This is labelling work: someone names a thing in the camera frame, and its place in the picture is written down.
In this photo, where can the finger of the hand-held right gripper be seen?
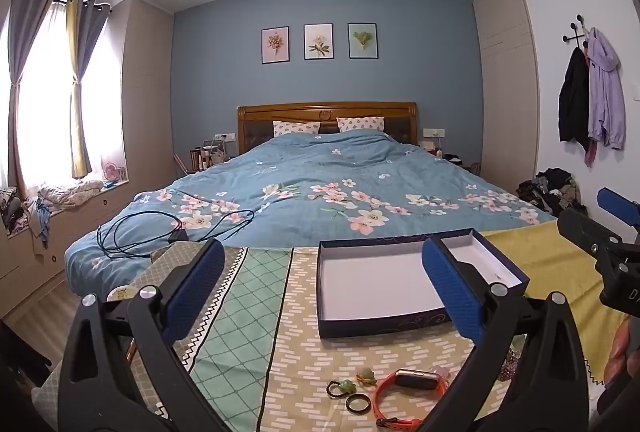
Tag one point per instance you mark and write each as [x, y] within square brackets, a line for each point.
[620, 207]
[582, 229]

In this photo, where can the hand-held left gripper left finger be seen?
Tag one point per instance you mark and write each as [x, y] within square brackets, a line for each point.
[192, 292]

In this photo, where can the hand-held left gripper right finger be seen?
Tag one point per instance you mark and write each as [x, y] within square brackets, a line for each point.
[450, 287]

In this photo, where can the navy jewelry box tray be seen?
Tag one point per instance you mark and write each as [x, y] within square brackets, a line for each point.
[370, 282]

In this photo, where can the orange smart watch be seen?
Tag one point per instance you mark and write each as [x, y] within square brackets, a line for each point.
[415, 380]

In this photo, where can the person's right hand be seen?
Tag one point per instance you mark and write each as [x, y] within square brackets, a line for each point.
[619, 349]

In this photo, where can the plain yellow cloth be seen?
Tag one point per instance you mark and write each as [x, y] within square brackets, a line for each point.
[550, 262]

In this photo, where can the pile of dark clothes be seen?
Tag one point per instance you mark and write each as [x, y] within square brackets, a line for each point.
[552, 189]

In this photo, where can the black power adapter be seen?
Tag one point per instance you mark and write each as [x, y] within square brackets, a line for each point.
[179, 237]

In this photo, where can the pink hanging garment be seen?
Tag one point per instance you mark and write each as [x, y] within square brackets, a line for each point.
[591, 154]

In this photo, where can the round white yellow container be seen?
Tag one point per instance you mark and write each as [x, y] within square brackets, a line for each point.
[120, 293]

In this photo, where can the purple jacket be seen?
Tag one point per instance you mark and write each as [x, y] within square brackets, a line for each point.
[607, 96]

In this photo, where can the black jacket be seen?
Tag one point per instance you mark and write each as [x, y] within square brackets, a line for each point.
[574, 101]

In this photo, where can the beige window seat cabinet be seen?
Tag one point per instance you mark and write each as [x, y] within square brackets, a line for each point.
[90, 217]

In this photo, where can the patchwork patterned cloth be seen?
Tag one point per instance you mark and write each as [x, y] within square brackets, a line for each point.
[300, 362]

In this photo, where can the group of cosmetic bottles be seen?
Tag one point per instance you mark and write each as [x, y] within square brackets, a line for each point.
[205, 156]

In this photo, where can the beige wardrobe beside coat hooks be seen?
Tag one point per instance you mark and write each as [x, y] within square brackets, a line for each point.
[505, 111]

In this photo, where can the small pink fan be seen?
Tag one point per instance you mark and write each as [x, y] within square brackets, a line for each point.
[111, 173]

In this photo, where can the pile of light clothes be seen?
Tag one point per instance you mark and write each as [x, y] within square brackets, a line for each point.
[70, 196]

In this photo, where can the blue hanging garment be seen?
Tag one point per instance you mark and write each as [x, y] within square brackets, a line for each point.
[42, 222]

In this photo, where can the blue floral duvet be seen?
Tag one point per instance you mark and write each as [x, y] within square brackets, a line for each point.
[300, 161]

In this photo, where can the beige wardrobe beside window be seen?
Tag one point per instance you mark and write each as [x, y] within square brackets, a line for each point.
[147, 111]

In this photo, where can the white dotted pillow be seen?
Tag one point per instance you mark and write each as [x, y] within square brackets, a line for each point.
[360, 123]
[295, 128]

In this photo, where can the yellow and grey curtain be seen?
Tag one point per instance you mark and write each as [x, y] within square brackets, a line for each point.
[80, 121]

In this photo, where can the wooden bed headboard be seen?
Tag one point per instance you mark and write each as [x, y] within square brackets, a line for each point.
[325, 109]

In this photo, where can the white sheer curtain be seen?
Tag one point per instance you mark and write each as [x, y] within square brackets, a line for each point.
[45, 121]

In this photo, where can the pink flower framed picture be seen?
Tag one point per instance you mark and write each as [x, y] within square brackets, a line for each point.
[275, 45]

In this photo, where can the green plant framed picture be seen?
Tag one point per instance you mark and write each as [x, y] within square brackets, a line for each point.
[362, 40]

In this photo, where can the cream flower framed picture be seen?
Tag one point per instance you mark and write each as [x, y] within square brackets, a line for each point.
[318, 41]

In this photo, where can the white wall socket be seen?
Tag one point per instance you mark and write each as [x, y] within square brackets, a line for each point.
[434, 132]
[225, 137]

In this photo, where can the black wall coat hooks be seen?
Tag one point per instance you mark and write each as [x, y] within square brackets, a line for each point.
[577, 31]

